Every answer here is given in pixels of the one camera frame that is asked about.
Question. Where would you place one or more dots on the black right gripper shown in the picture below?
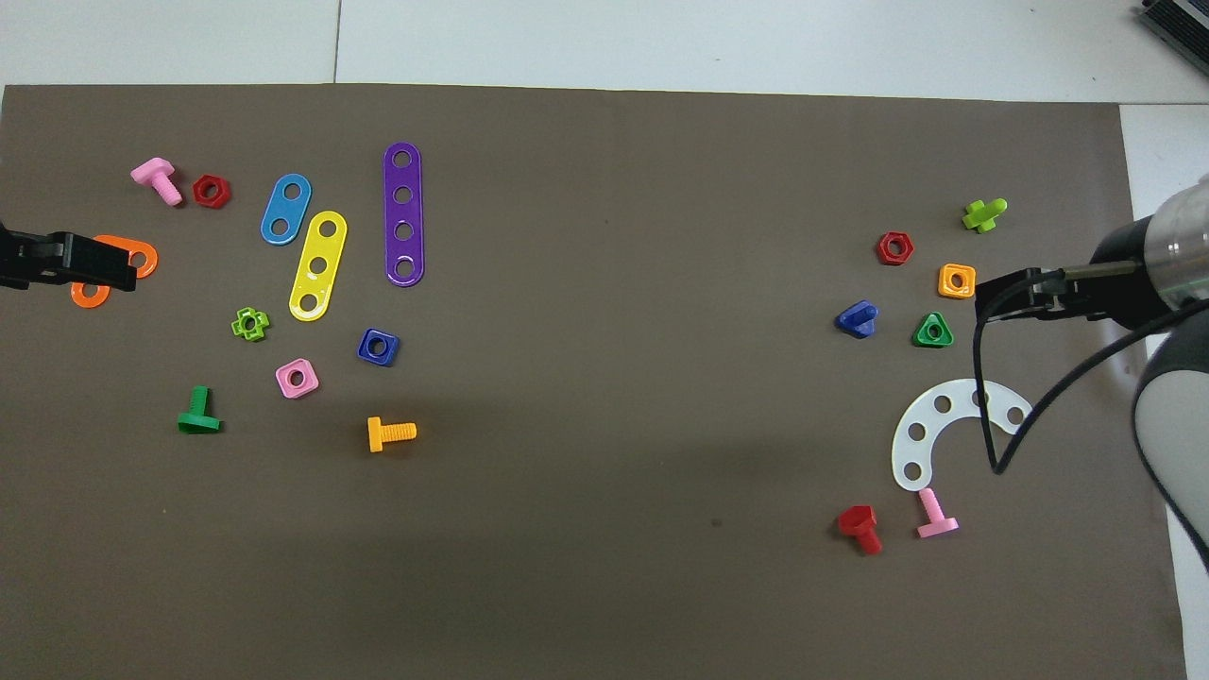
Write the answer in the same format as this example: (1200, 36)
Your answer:
(1129, 283)

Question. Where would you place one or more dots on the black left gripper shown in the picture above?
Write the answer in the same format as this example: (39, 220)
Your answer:
(33, 260)

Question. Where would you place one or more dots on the blue triangle nut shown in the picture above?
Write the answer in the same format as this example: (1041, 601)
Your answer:
(858, 319)

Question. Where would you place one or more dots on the blue square plastic nut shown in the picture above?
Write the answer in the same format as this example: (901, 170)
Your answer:
(378, 348)

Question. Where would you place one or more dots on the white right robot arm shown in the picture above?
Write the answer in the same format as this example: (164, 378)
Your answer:
(1181, 236)

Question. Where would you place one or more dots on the orange square plastic nut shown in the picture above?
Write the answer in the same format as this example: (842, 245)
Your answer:
(956, 280)

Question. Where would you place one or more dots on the green triangular plastic nut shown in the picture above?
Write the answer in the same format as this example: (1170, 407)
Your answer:
(933, 331)

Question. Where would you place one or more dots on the red hexagonal plastic nut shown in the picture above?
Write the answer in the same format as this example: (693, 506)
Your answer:
(212, 192)
(893, 248)

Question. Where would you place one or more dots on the green cross-shaped plastic nut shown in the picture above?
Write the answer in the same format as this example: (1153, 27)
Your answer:
(250, 324)

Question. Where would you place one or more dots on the pink square plastic nut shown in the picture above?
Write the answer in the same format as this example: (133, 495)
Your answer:
(297, 379)

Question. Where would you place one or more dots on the orange three-hole angle plate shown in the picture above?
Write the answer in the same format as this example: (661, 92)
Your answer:
(144, 255)

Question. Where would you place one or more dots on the lime green cross-head bolt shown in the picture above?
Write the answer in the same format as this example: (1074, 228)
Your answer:
(982, 216)

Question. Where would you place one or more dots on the pink plastic bolt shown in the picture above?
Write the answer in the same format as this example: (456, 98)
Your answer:
(155, 177)
(935, 518)

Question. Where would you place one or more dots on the white curved five-hole plate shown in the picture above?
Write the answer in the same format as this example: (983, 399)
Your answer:
(921, 416)

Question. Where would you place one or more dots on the dark green plastic bolt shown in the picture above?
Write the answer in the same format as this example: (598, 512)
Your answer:
(198, 416)

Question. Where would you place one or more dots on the blue two-hole plate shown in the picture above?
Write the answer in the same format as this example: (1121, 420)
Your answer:
(280, 227)

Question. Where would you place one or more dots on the yellow three-hole plate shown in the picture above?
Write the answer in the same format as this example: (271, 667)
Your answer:
(318, 283)

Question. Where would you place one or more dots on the red hexagonal-head plastic bolt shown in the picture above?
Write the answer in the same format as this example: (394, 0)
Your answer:
(858, 522)

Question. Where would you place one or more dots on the grey ribbed electronic device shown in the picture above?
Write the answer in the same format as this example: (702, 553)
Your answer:
(1176, 24)

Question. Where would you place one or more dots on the purple four-hole strip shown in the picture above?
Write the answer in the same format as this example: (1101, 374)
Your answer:
(403, 176)

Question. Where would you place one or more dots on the orange plastic bolt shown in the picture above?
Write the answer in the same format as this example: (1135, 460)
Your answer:
(387, 433)

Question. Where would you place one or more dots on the brown table mat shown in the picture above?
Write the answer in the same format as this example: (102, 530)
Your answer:
(604, 567)

